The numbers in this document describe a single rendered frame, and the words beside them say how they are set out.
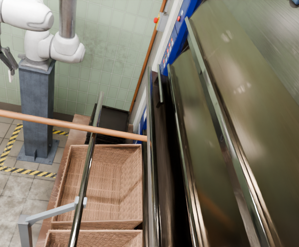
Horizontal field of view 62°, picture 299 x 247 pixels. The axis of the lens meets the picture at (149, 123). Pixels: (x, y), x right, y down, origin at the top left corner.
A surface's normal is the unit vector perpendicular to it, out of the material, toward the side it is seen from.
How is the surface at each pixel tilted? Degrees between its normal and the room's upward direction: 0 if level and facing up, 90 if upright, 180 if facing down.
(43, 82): 90
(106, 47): 90
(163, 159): 8
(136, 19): 90
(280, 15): 90
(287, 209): 70
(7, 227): 0
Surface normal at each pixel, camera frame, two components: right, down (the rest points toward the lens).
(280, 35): -0.96, -0.18
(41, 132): 0.03, 0.69
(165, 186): 0.41, -0.67
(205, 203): -0.80, -0.42
